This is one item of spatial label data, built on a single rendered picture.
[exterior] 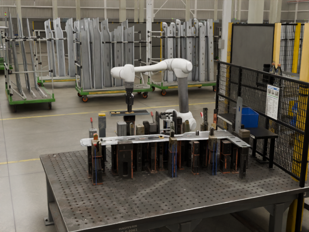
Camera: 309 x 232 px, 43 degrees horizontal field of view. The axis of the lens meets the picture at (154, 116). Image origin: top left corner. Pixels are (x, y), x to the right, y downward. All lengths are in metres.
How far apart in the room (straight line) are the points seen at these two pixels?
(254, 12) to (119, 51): 3.77
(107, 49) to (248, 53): 5.25
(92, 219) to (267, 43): 3.86
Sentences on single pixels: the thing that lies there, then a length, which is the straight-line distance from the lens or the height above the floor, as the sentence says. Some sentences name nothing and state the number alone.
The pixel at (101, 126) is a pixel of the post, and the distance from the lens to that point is 3.72.
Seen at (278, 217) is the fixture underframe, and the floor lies 0.45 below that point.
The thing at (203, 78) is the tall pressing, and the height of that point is 0.41.
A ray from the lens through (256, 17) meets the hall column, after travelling 11.29.
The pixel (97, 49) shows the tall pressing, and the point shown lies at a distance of 10.57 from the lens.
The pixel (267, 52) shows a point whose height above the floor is 1.59.
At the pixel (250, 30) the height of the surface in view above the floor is 1.89.
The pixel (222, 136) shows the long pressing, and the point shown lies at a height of 1.00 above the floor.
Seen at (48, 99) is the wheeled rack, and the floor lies 0.27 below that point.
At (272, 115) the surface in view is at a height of 1.18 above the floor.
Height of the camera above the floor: 2.00
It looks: 13 degrees down
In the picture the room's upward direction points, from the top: straight up
